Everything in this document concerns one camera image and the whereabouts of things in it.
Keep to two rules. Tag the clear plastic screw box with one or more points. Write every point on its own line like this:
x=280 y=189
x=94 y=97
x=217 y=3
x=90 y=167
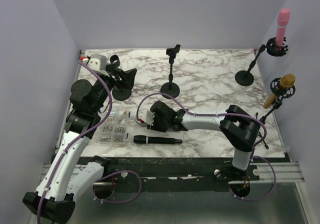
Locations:
x=114 y=130

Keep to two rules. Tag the aluminium extrusion rail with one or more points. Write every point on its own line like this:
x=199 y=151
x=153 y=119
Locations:
x=280 y=172

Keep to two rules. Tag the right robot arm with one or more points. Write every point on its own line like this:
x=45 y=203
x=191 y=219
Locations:
x=240 y=129

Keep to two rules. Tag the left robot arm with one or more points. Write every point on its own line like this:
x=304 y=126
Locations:
x=55 y=197

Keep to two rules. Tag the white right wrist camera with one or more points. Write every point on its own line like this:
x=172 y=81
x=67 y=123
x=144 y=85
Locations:
x=146 y=117

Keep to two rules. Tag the pink microphone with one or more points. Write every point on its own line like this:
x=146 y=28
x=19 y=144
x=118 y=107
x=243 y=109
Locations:
x=282 y=22

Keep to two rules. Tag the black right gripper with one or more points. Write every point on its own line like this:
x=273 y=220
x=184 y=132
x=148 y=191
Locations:
x=155 y=127

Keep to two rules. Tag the black handheld microphone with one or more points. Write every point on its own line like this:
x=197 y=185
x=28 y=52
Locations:
x=147 y=140

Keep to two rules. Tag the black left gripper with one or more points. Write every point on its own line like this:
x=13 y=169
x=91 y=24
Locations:
x=127 y=77

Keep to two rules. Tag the black clamp microphone stand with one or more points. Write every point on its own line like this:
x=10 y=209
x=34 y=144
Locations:
x=123 y=88

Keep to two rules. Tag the black metal base rail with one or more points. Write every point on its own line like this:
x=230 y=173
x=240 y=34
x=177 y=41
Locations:
x=133 y=182

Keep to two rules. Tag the gold microphone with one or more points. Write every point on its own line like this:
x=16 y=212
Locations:
x=281 y=88

